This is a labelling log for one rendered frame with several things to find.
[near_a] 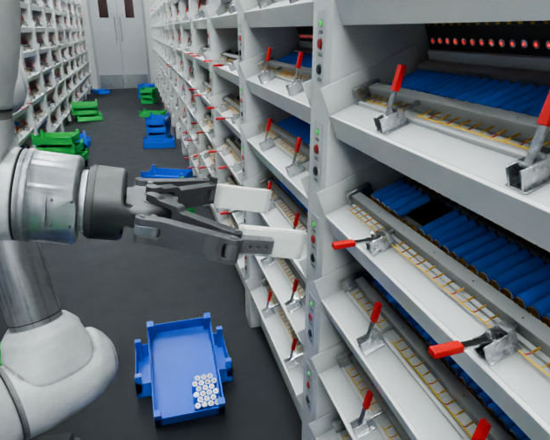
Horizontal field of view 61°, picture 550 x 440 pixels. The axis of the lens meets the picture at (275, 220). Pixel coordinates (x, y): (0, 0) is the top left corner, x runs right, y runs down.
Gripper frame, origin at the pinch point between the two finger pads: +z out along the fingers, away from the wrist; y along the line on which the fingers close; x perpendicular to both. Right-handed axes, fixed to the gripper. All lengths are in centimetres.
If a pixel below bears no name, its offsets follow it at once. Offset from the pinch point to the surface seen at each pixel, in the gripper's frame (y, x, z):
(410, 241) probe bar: -7.1, -3.7, 24.0
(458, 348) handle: 14.9, -6.7, 17.1
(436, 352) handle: 14.8, -7.2, 14.7
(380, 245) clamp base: -11.3, -6.5, 22.0
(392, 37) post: -30.4, 24.8, 24.9
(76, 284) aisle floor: -154, -94, -31
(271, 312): -81, -61, 35
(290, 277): -70, -42, 34
